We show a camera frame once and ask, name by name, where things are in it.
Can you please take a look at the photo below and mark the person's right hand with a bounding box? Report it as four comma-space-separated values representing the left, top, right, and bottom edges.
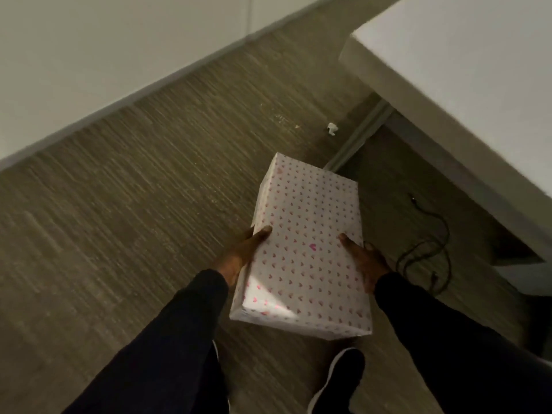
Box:
338, 233, 393, 294

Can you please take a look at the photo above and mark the person's left hand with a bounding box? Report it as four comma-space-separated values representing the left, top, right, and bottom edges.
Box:
213, 225, 273, 288

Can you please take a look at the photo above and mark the white heart-patterned gift box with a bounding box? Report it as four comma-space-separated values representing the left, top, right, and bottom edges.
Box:
229, 152, 373, 340

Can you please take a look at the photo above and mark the person's left forearm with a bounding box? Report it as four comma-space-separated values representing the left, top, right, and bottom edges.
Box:
62, 269, 229, 414

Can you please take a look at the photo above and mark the person's right forearm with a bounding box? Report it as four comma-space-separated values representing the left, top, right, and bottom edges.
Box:
373, 271, 552, 414

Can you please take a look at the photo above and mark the grey metal table leg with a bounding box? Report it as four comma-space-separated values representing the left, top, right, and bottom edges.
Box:
323, 99, 394, 173

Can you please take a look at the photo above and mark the person's black shoe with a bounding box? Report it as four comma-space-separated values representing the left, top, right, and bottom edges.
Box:
307, 347, 366, 414

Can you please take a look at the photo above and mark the person's dark trouser leg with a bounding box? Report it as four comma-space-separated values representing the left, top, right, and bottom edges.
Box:
190, 340, 231, 414

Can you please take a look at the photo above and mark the white table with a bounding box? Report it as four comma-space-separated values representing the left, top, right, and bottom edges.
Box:
339, 0, 552, 296

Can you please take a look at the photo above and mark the black cable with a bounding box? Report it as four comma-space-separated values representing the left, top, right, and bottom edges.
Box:
395, 195, 452, 294

